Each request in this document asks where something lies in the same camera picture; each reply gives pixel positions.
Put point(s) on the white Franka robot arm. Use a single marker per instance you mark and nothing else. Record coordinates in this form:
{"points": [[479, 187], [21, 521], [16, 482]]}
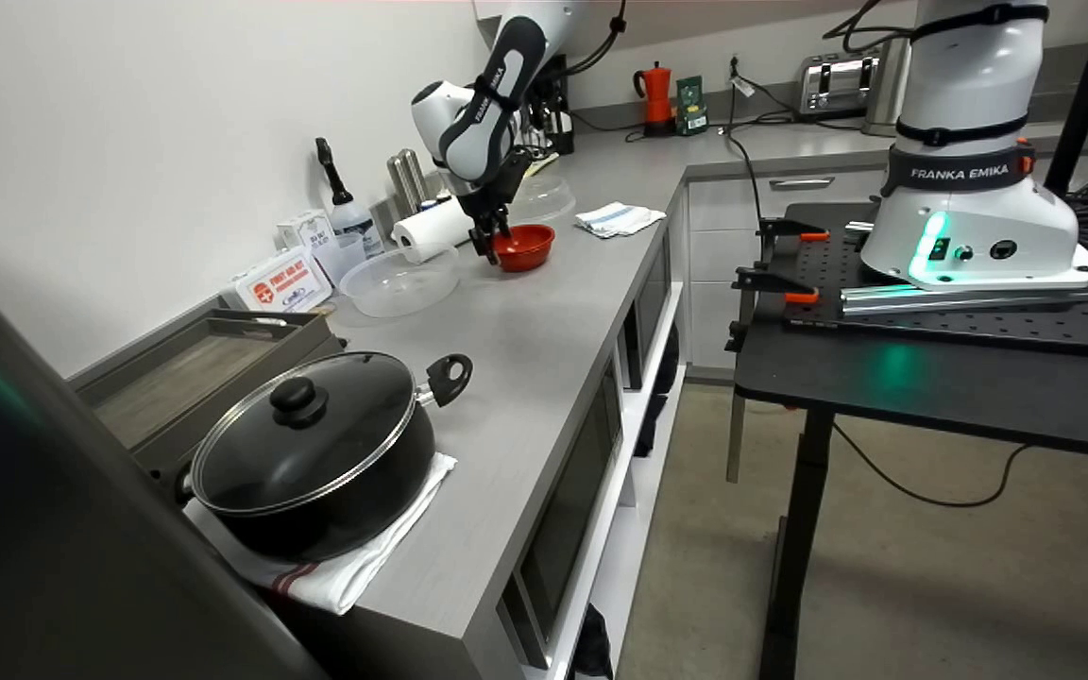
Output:
{"points": [[971, 212]]}

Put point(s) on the grey counter cabinet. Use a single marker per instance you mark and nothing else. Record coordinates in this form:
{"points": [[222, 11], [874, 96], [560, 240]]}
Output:
{"points": [[507, 380]]}

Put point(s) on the green box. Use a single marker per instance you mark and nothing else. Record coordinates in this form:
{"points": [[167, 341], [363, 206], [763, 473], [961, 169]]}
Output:
{"points": [[693, 105]]}

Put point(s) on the red bowl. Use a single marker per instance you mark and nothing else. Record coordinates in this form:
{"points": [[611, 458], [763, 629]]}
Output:
{"points": [[525, 250]]}

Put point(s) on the aluminium extrusion rail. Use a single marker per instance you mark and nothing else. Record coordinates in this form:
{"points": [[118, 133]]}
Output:
{"points": [[983, 293]]}

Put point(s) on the white first aid kit box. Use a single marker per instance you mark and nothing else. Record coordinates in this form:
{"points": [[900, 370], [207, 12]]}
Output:
{"points": [[280, 287]]}

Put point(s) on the white paper towel roll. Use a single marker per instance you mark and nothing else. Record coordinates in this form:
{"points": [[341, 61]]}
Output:
{"points": [[431, 229]]}

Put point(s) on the black glass pot lid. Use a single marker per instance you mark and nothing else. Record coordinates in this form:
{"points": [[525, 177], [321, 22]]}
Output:
{"points": [[320, 435]]}

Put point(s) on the white cloth with red stripe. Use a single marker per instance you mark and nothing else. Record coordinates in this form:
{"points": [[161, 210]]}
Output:
{"points": [[341, 576]]}

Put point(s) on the clear plastic bowl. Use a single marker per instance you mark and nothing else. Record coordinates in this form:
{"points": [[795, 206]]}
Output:
{"points": [[393, 287]]}

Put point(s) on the black perforated robot table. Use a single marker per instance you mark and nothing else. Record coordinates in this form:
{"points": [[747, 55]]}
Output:
{"points": [[944, 380]]}

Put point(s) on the dark grey tray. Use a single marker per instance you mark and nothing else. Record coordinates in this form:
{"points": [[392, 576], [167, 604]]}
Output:
{"points": [[171, 384]]}

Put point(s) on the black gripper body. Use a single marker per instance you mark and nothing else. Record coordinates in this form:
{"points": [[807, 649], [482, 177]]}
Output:
{"points": [[496, 190]]}

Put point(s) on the built-in microwave oven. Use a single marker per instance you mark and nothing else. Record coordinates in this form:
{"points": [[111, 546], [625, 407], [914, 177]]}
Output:
{"points": [[564, 516]]}

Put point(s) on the spray bottle with black trigger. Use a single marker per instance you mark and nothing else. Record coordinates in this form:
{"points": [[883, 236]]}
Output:
{"points": [[349, 229]]}

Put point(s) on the red moka pot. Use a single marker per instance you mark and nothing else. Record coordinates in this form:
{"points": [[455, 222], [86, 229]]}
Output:
{"points": [[659, 96]]}

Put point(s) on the steel toaster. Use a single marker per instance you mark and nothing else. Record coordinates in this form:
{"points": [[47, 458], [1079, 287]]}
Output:
{"points": [[840, 86]]}

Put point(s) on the steel shaker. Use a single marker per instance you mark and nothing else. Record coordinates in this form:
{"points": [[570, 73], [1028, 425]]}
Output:
{"points": [[419, 177], [398, 185]]}

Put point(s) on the black cooking pot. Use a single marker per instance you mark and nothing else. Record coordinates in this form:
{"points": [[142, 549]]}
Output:
{"points": [[341, 496]]}

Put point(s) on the black tall panel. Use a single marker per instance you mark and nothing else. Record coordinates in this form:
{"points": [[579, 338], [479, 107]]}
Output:
{"points": [[54, 541]]}

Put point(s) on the white towel with blue stripes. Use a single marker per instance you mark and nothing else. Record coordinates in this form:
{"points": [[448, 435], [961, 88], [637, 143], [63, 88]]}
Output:
{"points": [[621, 222]]}

